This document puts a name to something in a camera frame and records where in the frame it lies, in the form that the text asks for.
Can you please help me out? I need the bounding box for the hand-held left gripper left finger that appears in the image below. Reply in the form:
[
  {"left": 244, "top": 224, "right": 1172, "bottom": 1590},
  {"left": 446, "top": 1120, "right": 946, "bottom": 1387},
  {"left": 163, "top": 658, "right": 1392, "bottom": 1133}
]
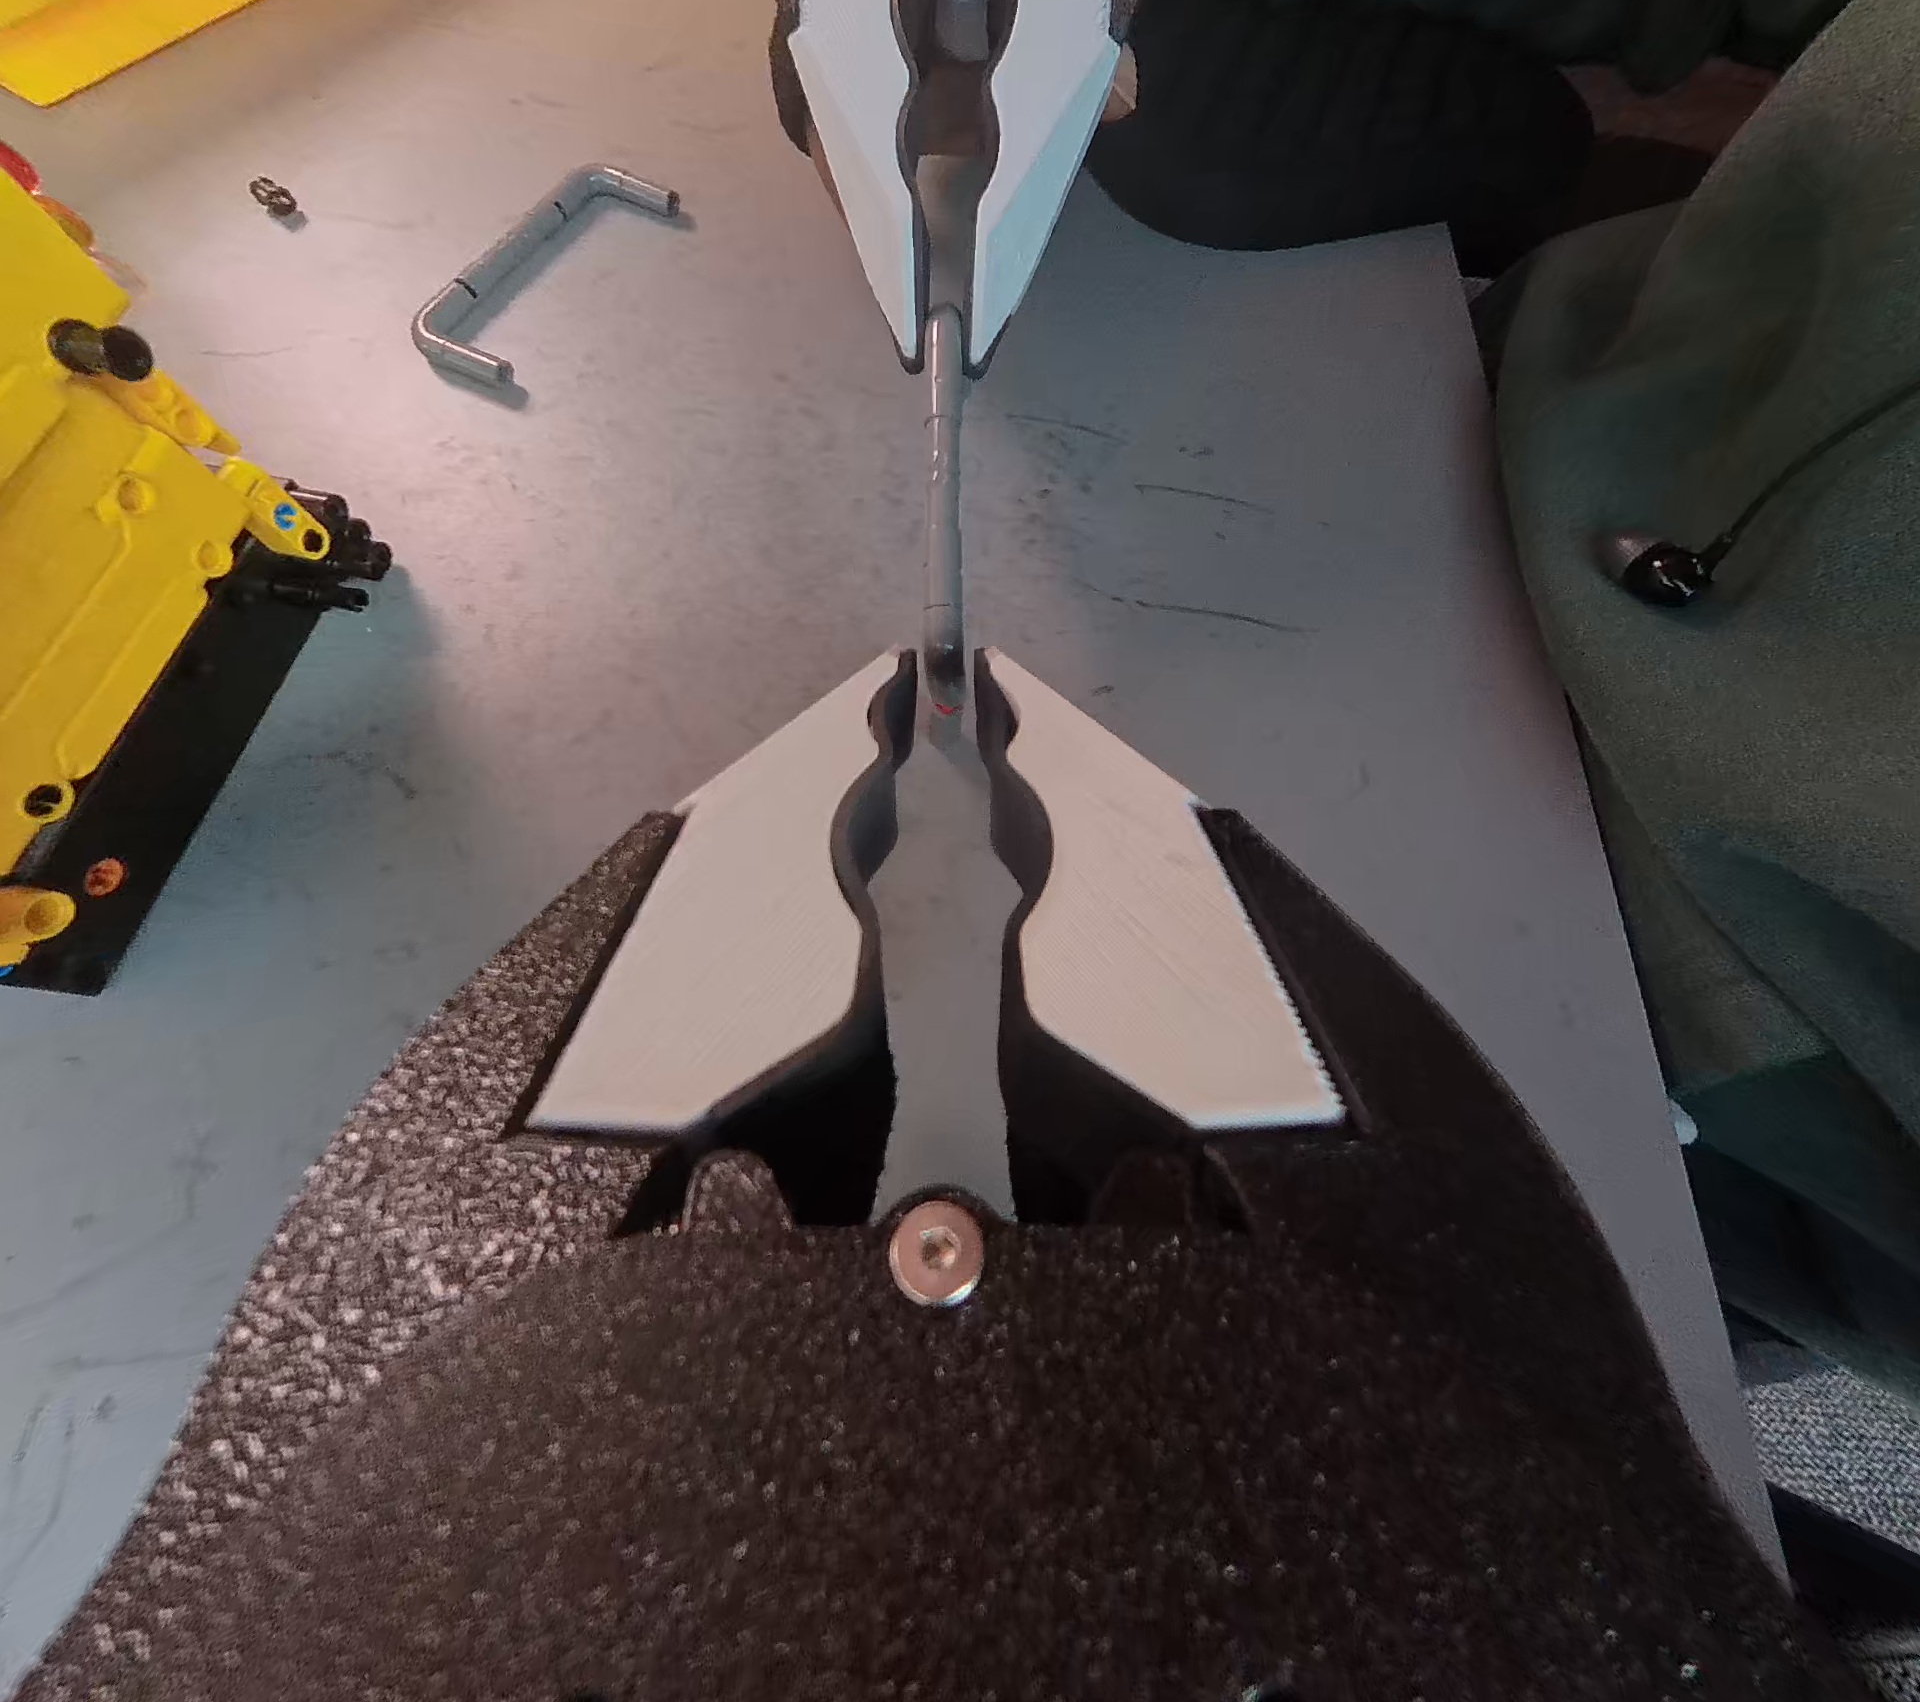
[{"left": 523, "top": 648, "right": 939, "bottom": 1232}]

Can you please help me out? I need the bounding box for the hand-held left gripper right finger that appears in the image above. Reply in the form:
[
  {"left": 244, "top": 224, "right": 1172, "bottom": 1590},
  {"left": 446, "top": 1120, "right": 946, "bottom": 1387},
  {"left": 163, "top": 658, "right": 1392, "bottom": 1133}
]
[{"left": 973, "top": 648, "right": 1347, "bottom": 1232}]

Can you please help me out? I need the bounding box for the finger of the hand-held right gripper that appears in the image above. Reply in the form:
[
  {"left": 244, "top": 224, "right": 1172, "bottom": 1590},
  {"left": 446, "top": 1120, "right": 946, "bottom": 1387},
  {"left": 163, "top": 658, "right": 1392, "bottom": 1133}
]
[
  {"left": 784, "top": 0, "right": 939, "bottom": 375},
  {"left": 964, "top": 0, "right": 1139, "bottom": 382}
]

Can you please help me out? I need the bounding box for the grey bent lego tube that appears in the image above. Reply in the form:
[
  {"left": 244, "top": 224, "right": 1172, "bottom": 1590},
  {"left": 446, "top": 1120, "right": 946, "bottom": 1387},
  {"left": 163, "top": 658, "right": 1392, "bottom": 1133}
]
[
  {"left": 911, "top": 153, "right": 992, "bottom": 722},
  {"left": 408, "top": 164, "right": 683, "bottom": 391}
]

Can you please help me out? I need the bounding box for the yellow lego robot model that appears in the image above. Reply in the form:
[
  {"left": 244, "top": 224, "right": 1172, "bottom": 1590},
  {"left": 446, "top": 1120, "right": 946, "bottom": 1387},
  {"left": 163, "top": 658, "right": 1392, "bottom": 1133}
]
[{"left": 0, "top": 141, "right": 395, "bottom": 996}]

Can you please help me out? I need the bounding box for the person's right hand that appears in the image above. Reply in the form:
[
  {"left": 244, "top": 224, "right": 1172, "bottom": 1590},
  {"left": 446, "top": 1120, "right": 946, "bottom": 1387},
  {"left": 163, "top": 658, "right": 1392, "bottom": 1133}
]
[{"left": 768, "top": 39, "right": 854, "bottom": 192}]

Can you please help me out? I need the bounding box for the black hoodie drawstring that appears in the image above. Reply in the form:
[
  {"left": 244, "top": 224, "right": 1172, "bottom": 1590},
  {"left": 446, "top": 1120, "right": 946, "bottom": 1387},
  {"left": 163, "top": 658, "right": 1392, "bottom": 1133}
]
[{"left": 1596, "top": 387, "right": 1920, "bottom": 612}]

